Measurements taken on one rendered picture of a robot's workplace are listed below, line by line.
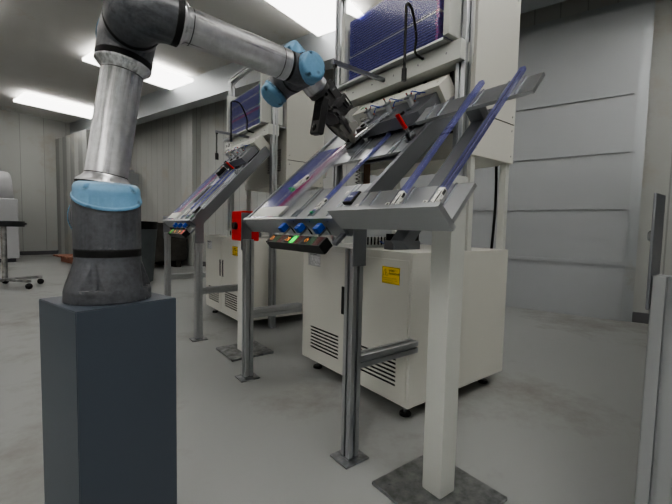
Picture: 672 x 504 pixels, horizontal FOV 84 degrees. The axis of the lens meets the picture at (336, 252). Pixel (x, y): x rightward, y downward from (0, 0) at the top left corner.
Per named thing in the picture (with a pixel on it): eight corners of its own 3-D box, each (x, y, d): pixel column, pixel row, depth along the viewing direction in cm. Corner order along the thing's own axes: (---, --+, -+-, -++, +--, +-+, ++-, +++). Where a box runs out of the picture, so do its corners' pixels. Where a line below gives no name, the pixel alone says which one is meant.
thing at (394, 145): (412, 161, 129) (406, 149, 126) (307, 179, 181) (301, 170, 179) (457, 110, 142) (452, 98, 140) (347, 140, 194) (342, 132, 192)
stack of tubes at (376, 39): (438, 39, 135) (441, -39, 133) (348, 81, 176) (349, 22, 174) (459, 49, 143) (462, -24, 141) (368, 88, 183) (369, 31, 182)
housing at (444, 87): (453, 119, 141) (438, 84, 135) (366, 141, 180) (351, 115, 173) (463, 108, 144) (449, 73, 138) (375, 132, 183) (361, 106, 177)
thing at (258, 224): (347, 236, 113) (335, 218, 110) (253, 231, 165) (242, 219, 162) (349, 233, 114) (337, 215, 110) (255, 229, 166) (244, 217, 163)
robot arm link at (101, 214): (72, 251, 65) (71, 173, 65) (69, 247, 76) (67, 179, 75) (148, 249, 73) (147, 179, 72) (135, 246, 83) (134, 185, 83)
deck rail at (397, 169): (351, 236, 112) (341, 220, 109) (347, 236, 113) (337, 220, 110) (462, 110, 141) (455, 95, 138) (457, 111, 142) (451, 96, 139)
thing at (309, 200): (345, 227, 113) (340, 219, 111) (251, 225, 165) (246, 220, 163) (380, 188, 120) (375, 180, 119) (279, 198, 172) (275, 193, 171)
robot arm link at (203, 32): (110, -54, 67) (329, 47, 97) (103, -23, 76) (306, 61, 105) (107, 11, 67) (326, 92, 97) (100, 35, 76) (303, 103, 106)
